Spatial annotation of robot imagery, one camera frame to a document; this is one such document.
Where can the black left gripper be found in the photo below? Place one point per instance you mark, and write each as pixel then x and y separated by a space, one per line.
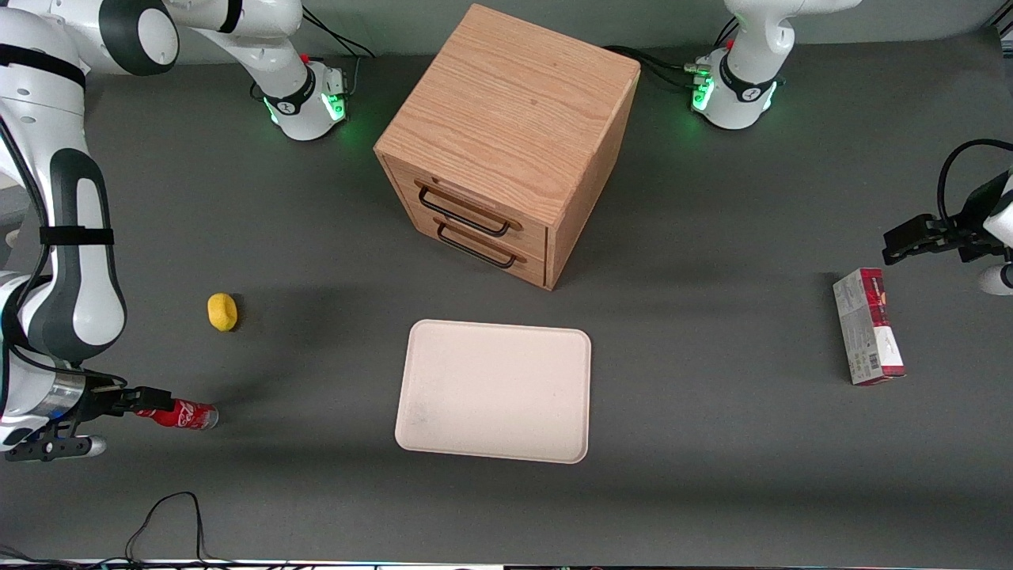
pixel 962 235

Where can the beige plastic tray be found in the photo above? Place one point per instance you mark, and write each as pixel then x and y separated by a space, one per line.
pixel 495 392

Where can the wooden drawer front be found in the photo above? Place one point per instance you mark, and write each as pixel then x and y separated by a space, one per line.
pixel 534 267
pixel 530 237

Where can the red coke bottle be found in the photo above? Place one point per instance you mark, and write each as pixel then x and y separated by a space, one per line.
pixel 190 416

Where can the red and grey carton box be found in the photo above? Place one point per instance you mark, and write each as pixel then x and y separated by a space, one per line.
pixel 859 332

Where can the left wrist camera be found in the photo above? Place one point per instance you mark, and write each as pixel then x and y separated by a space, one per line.
pixel 999 279

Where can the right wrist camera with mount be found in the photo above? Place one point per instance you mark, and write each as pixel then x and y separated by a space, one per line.
pixel 47 449

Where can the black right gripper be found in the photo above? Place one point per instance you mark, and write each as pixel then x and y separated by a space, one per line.
pixel 100 400

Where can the yellow lemon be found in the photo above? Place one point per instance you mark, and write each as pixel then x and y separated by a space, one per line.
pixel 222 312

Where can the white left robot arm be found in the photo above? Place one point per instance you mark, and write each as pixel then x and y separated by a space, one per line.
pixel 748 55

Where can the oak wooden drawer cabinet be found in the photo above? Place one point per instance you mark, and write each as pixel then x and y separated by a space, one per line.
pixel 506 103

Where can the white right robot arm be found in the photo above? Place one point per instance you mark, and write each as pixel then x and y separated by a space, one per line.
pixel 79 261

